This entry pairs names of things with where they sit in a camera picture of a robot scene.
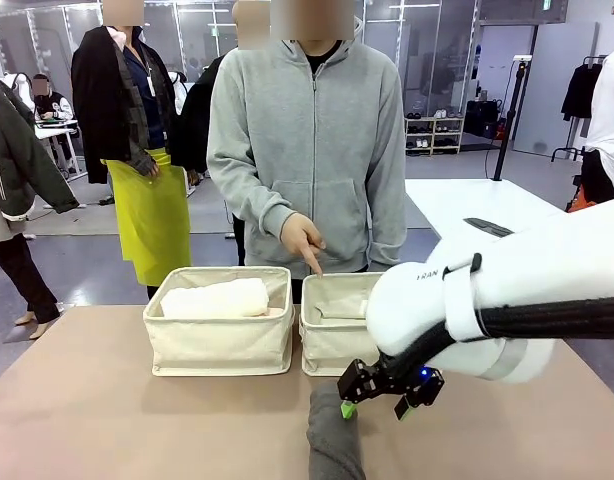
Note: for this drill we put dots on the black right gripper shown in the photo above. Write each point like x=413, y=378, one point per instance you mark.
x=382, y=382

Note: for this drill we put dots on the pink towel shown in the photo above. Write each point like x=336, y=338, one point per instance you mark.
x=274, y=312

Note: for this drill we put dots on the white towel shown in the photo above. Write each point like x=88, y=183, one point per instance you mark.
x=217, y=300

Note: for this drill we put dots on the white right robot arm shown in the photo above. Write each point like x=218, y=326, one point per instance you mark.
x=512, y=280

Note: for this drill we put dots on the grey hoodie left forearm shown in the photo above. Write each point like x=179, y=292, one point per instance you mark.
x=389, y=220

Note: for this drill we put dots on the grey hoodie right forearm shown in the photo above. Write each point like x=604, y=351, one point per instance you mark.
x=247, y=200

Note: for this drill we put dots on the grey hoodie person right hand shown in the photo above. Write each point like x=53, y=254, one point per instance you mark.
x=302, y=235

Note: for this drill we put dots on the yellow skirt woman hand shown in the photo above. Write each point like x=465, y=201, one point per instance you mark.
x=152, y=170

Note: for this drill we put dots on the grey rolled towel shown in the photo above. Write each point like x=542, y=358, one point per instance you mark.
x=332, y=440

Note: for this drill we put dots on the cream fabric basket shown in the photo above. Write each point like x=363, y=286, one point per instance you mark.
x=332, y=340
x=222, y=345

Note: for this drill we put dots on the large white table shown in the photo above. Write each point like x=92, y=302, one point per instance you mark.
x=467, y=205

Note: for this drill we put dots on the person in grey hoodie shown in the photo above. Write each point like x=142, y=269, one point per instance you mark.
x=312, y=150

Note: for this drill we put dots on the wooden shoe rack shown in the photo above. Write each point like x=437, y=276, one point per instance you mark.
x=433, y=135

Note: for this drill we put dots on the woman in yellow skirt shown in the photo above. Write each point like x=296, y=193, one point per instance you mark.
x=147, y=215

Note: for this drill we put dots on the black equipment case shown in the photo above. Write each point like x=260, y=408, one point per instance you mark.
x=482, y=117

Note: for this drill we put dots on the black tripod pole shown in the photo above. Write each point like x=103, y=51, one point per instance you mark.
x=507, y=120

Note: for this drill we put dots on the person in white jacket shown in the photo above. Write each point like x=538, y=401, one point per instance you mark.
x=604, y=125

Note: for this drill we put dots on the black clothes rack with garment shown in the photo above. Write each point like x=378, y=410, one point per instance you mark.
x=579, y=92

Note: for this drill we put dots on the small white background desk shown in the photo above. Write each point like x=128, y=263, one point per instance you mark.
x=57, y=132

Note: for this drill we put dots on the person in dark green jacket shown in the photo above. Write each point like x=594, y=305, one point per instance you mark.
x=12, y=155

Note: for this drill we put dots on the seated person in varsity jacket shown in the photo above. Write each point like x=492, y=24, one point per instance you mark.
x=52, y=100

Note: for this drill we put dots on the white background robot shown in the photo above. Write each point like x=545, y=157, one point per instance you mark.
x=17, y=85

